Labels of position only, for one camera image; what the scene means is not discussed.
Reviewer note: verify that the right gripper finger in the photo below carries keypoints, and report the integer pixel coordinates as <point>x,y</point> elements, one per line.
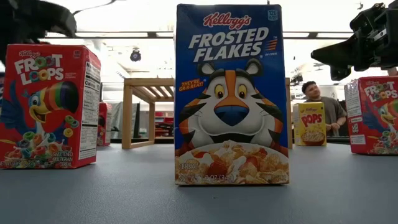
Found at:
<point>345,54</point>
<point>340,74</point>

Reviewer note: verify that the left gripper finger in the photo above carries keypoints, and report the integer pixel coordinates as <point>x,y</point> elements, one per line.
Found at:
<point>56,21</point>

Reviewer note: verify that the red Froot Loops cereal box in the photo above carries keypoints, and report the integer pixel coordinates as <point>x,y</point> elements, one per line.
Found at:
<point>376,118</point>
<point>46,109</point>
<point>104,124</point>

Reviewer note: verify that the yellow Corn Pops cereal box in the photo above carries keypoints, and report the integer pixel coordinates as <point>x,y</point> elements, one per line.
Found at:
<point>309,124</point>

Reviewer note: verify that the blue Frosted Flakes cereal box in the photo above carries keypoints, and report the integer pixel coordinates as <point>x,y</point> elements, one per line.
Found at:
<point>230,93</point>

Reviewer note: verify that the wooden slatted shelf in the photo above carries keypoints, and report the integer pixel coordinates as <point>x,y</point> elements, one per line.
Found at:
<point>136,82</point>

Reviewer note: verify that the person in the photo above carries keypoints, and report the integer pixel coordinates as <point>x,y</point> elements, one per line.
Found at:
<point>329,109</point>

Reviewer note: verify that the black ceiling-hung device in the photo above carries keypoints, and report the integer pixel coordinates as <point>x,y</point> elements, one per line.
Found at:
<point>297,78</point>

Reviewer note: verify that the overhead rig crossbar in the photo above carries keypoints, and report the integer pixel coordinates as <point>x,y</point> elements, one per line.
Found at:
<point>152,34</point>

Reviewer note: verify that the grey draped cover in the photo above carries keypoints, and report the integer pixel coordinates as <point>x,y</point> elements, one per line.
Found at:
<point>115,119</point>

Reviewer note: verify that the red storage rack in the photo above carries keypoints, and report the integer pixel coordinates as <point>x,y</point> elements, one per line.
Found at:
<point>164,124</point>

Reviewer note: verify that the grey-blue table mat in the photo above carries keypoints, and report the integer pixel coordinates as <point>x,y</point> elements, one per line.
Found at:
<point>124,199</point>

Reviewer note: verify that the black ceiling-hung camera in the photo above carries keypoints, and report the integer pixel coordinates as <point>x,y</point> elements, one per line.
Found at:
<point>135,55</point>

